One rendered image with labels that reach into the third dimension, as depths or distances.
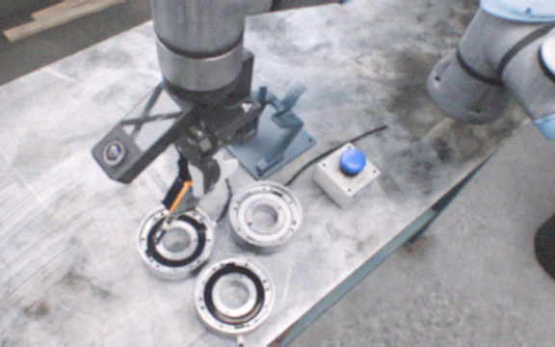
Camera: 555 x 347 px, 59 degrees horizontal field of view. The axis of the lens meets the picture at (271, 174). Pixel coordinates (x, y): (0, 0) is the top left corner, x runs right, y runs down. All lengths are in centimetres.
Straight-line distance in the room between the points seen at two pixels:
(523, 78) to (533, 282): 115
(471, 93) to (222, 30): 61
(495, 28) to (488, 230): 112
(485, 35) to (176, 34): 58
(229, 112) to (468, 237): 142
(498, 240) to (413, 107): 102
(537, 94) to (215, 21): 54
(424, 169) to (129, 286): 50
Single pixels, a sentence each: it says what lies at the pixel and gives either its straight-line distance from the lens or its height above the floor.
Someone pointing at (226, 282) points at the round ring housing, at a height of 82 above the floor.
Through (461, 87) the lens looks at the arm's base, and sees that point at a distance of 93.
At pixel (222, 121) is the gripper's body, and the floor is 107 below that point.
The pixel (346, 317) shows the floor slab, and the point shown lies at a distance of 157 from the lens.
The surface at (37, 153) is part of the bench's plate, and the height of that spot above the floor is 80.
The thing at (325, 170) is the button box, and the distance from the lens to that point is 75.
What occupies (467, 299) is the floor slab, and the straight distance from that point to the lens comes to 173.
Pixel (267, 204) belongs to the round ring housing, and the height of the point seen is 83.
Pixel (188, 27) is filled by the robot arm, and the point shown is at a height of 121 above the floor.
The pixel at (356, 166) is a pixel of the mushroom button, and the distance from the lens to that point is 73.
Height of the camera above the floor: 146
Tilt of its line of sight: 58 degrees down
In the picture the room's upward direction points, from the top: 12 degrees clockwise
